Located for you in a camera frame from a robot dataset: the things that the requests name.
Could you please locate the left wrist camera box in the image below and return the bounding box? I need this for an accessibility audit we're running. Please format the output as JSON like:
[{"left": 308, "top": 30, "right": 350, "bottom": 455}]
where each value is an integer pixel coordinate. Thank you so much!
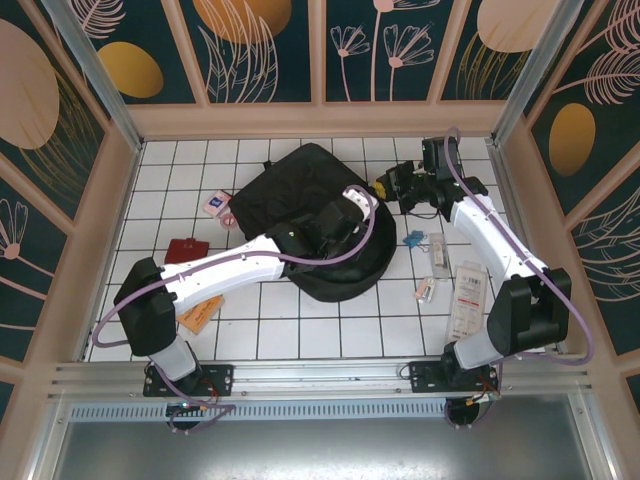
[{"left": 341, "top": 184, "right": 380, "bottom": 221}]

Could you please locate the aluminium mounting rail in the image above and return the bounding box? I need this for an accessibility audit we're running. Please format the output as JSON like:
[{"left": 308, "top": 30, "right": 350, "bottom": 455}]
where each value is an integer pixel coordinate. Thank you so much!
[{"left": 47, "top": 353, "right": 599, "bottom": 401}]

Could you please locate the black backpack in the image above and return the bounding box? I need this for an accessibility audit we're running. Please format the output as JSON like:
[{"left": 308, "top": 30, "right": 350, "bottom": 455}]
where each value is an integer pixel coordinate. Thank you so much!
[{"left": 230, "top": 142, "right": 397, "bottom": 304}]

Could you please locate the orange paperback book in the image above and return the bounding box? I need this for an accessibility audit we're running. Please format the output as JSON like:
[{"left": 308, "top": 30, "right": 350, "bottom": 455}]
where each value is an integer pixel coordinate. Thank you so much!
[{"left": 175, "top": 294, "right": 225, "bottom": 336}]

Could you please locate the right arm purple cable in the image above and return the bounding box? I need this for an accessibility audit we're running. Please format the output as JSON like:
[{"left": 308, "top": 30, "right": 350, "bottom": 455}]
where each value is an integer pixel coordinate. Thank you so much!
[{"left": 442, "top": 125, "right": 594, "bottom": 431}]

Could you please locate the aluminium side rail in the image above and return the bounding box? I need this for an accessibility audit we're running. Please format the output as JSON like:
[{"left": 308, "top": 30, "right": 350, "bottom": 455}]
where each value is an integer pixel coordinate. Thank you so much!
[{"left": 487, "top": 142, "right": 569, "bottom": 354}]

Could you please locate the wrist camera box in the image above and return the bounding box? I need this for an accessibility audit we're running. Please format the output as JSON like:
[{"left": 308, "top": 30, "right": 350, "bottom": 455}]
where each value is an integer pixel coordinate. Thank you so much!
[
  {"left": 341, "top": 184, "right": 380, "bottom": 221},
  {"left": 421, "top": 137, "right": 460, "bottom": 182}
]

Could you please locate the small green circuit board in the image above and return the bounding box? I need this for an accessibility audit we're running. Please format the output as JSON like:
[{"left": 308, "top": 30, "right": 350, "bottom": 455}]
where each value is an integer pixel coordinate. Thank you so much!
[{"left": 166, "top": 399, "right": 212, "bottom": 416}]

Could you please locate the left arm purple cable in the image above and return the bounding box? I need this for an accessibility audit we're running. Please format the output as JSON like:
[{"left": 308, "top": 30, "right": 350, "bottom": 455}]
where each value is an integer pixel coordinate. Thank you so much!
[{"left": 92, "top": 188, "right": 381, "bottom": 435}]

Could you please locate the clear plastic pen case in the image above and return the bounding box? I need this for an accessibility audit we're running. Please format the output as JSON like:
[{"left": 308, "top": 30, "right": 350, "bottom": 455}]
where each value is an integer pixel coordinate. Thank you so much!
[{"left": 428, "top": 232, "right": 451, "bottom": 280}]

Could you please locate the grey sheet metal panel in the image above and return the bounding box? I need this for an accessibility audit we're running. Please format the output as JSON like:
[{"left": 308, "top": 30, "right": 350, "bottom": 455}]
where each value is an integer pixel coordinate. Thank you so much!
[{"left": 29, "top": 394, "right": 616, "bottom": 480}]

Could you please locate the purple white card packet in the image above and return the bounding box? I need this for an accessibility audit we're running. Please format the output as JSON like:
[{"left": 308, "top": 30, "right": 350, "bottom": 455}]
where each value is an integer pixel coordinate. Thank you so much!
[{"left": 202, "top": 189, "right": 232, "bottom": 219}]

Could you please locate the thin black cable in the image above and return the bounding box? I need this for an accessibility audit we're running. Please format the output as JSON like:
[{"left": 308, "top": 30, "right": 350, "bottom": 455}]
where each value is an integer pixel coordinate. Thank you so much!
[{"left": 403, "top": 207, "right": 447, "bottom": 221}]

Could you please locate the pink eraser pack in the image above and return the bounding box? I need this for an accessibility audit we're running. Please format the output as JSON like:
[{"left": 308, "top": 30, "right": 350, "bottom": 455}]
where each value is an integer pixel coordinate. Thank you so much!
[{"left": 412, "top": 276, "right": 439, "bottom": 303}]

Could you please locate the aluminium frame post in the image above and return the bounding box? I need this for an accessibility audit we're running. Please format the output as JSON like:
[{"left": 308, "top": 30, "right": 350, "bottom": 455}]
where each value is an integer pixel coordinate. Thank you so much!
[
  {"left": 40, "top": 0, "right": 145, "bottom": 152},
  {"left": 489, "top": 0, "right": 574, "bottom": 147}
]

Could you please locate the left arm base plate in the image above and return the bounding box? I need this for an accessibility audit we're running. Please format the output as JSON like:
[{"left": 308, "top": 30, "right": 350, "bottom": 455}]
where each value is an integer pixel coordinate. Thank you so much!
[{"left": 142, "top": 363, "right": 236, "bottom": 399}]

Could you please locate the red wallet case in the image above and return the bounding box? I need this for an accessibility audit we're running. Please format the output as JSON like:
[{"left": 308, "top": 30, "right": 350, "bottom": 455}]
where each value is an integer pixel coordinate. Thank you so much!
[{"left": 164, "top": 237, "right": 209, "bottom": 265}]

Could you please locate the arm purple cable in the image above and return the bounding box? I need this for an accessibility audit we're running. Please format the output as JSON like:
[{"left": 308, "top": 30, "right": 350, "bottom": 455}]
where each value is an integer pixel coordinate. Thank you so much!
[
  {"left": 442, "top": 125, "right": 594, "bottom": 431},
  {"left": 92, "top": 188, "right": 381, "bottom": 435}
]

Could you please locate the slotted cable tray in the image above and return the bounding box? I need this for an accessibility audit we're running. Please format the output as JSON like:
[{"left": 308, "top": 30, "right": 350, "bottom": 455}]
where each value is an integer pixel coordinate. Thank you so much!
[{"left": 69, "top": 403, "right": 451, "bottom": 424}]

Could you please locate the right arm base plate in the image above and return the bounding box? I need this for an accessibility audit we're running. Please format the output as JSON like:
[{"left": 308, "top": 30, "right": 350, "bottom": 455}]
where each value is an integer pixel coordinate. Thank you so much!
[{"left": 407, "top": 359, "right": 502, "bottom": 397}]

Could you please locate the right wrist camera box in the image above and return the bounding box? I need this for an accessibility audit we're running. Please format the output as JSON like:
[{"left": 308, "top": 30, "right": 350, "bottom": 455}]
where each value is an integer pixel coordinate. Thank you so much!
[{"left": 421, "top": 137, "right": 460, "bottom": 182}]

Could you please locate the white pen package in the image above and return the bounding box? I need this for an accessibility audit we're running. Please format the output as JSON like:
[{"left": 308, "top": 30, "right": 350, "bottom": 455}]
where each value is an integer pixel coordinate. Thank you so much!
[{"left": 448, "top": 263, "right": 487, "bottom": 344}]

